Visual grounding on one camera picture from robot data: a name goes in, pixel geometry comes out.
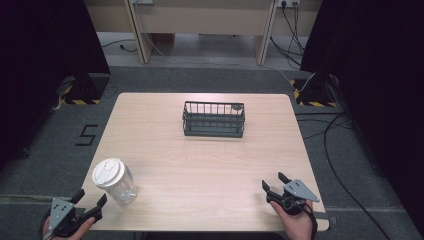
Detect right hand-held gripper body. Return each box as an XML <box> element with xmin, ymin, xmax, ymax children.
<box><xmin>270</xmin><ymin>178</ymin><xmax>321</xmax><ymax>216</ymax></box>

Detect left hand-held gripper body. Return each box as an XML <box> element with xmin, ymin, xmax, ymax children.
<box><xmin>48</xmin><ymin>197</ymin><xmax>95</xmax><ymax>238</ymax></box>

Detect clear cup with white lid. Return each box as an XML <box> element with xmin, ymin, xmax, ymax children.
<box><xmin>91</xmin><ymin>157</ymin><xmax>138</xmax><ymax>207</ymax></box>

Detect black wire basket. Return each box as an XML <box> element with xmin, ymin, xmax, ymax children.
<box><xmin>181</xmin><ymin>100</ymin><xmax>246</xmax><ymax>139</ymax></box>

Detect person's left hand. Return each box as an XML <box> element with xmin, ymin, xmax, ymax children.
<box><xmin>42</xmin><ymin>215</ymin><xmax>96</xmax><ymax>240</ymax></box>

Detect person's right hand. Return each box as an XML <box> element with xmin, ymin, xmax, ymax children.
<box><xmin>269</xmin><ymin>199</ymin><xmax>315</xmax><ymax>240</ymax></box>

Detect black stand base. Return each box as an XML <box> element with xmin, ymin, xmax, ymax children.
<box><xmin>59</xmin><ymin>73</ymin><xmax>111</xmax><ymax>106</ymax></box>
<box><xmin>289</xmin><ymin>73</ymin><xmax>338</xmax><ymax>108</ymax></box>

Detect black curtain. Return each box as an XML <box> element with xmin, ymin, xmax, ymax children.
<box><xmin>299</xmin><ymin>0</ymin><xmax>424</xmax><ymax>234</ymax></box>
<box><xmin>0</xmin><ymin>0</ymin><xmax>111</xmax><ymax>174</ymax></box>

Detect beige wooden desk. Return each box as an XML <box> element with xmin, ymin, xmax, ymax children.
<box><xmin>123</xmin><ymin>0</ymin><xmax>279</xmax><ymax>66</ymax></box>

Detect black wrist strap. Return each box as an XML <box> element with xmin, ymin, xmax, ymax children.
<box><xmin>302</xmin><ymin>201</ymin><xmax>319</xmax><ymax>240</ymax></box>

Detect black floor cable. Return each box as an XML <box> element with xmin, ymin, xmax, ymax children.
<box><xmin>295</xmin><ymin>111</ymin><xmax>392</xmax><ymax>240</ymax></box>

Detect black hanging cables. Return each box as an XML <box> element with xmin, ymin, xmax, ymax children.
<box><xmin>269</xmin><ymin>2</ymin><xmax>306</xmax><ymax>70</ymax></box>

